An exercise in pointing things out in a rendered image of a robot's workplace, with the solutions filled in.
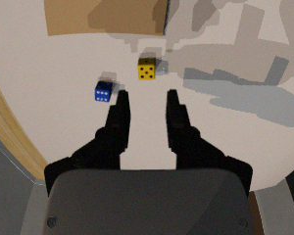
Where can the yellow die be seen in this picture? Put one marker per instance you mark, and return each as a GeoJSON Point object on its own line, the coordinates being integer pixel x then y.
{"type": "Point", "coordinates": [146, 68]}

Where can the dark blue die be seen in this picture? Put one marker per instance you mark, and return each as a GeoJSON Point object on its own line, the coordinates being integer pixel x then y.
{"type": "Point", "coordinates": [103, 91]}

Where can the tan mat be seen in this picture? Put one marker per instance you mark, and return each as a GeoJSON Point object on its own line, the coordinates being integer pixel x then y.
{"type": "Point", "coordinates": [105, 16]}

